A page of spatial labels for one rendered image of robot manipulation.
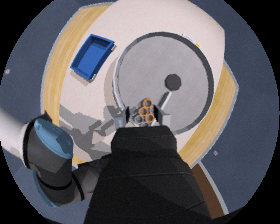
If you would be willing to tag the blue plastic crate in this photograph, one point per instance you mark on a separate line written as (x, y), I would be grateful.
(92, 56)

